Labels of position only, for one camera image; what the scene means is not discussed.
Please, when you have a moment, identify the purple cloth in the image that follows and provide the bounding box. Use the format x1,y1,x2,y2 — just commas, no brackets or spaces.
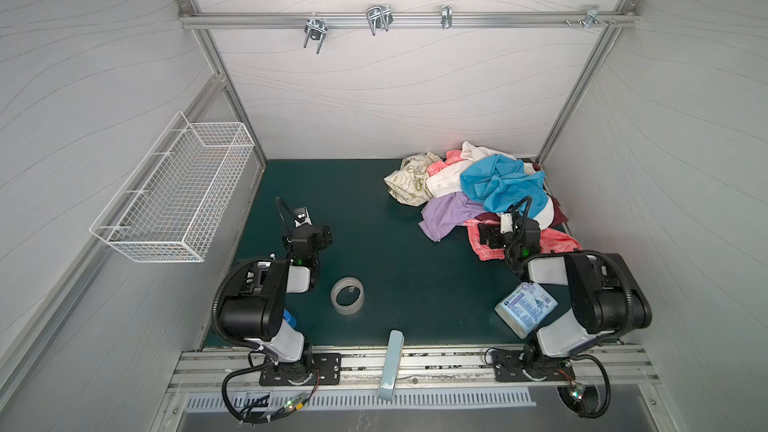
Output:
419,192,485,243

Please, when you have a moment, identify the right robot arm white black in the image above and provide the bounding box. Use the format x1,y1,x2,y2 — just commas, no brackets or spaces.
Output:
469,214,652,362

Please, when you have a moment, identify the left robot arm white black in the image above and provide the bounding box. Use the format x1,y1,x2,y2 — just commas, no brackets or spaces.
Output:
211,224,332,367

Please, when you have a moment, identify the pink red patterned cloth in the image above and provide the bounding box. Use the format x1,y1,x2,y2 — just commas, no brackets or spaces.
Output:
464,219,581,261

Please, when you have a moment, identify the blue cloth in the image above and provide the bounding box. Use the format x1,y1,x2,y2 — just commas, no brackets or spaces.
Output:
460,155,548,217

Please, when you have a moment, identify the light pink cloth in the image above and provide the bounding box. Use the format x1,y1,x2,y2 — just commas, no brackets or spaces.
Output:
427,149,463,177

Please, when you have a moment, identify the cream patterned cloth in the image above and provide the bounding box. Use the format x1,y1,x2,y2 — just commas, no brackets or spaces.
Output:
384,152,440,207

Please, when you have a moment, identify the wet wipes pack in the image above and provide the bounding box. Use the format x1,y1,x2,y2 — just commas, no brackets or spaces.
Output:
494,282,558,339

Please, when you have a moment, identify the clear tape roll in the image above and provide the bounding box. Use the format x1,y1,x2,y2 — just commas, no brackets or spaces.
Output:
330,277,365,316

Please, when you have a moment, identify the white slotted vent strip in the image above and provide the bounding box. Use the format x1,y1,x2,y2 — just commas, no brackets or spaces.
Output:
184,387,537,413

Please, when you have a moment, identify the metal u-bolt hook left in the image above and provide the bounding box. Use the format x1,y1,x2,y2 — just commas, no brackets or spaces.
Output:
303,17,328,54

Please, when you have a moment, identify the metal u-bolt hook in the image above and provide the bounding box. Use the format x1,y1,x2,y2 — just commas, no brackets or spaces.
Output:
365,4,393,36
303,17,328,54

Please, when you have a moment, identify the metal u-bolt hook middle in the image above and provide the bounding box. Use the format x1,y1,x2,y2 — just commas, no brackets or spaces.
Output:
365,4,393,36

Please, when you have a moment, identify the small metal hook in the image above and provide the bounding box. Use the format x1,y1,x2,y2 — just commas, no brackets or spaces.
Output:
441,5,453,30

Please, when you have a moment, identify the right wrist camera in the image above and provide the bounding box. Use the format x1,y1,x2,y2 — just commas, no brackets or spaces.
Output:
500,212,516,234

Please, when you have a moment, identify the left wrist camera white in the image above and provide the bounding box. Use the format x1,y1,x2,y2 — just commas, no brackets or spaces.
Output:
292,207,312,227

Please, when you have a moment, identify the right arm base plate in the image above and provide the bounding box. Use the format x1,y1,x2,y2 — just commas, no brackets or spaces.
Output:
483,347,575,383

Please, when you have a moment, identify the right base cable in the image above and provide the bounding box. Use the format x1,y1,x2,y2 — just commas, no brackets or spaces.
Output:
556,352,612,420

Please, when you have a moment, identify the base cable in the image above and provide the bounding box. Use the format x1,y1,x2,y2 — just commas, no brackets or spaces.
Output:
556,352,612,420
220,359,322,425

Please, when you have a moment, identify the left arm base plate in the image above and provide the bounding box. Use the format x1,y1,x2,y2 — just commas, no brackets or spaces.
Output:
259,353,342,387

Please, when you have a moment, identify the white wire basket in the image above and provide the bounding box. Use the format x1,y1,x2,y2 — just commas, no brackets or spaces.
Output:
89,111,254,263

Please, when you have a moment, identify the light blue handle bar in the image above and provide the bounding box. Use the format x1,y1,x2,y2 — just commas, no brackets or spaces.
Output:
378,329,404,402

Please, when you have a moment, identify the front aluminium rail base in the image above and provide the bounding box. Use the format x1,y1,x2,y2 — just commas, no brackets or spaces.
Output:
168,344,661,392

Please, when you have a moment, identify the left base cable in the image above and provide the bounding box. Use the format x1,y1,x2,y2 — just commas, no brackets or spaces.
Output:
220,359,322,425

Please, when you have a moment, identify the metal bracket hook right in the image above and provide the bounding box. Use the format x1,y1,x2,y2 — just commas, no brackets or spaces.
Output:
563,7,618,30

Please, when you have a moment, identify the horizontal aluminium rail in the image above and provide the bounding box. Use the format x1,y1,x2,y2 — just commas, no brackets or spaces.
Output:
180,9,641,30

